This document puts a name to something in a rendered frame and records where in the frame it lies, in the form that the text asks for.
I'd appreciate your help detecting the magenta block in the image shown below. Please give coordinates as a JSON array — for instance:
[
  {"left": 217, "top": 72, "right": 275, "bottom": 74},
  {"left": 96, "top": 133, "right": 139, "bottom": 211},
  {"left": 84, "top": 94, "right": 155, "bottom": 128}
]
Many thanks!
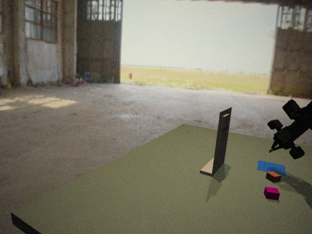
[{"left": 264, "top": 187, "right": 280, "bottom": 200}]

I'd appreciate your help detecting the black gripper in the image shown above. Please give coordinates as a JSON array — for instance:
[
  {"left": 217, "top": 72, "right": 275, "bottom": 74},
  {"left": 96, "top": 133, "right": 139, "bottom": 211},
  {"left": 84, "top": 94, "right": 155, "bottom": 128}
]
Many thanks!
[{"left": 267, "top": 119, "right": 305, "bottom": 159}]

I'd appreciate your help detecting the brown block with orange top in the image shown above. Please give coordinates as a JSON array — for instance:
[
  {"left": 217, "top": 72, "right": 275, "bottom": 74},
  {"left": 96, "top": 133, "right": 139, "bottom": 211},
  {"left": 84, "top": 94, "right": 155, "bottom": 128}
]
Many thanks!
[{"left": 266, "top": 171, "right": 281, "bottom": 183}]

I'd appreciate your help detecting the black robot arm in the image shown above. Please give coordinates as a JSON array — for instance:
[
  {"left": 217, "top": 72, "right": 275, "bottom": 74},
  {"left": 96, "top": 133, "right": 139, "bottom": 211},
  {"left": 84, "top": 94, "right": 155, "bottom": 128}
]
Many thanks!
[{"left": 273, "top": 99, "right": 312, "bottom": 147}]

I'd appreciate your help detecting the blue flat square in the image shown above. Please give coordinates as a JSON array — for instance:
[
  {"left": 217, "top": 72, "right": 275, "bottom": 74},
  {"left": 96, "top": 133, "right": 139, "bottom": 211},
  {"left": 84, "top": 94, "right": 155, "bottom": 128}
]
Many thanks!
[{"left": 257, "top": 160, "right": 286, "bottom": 176}]

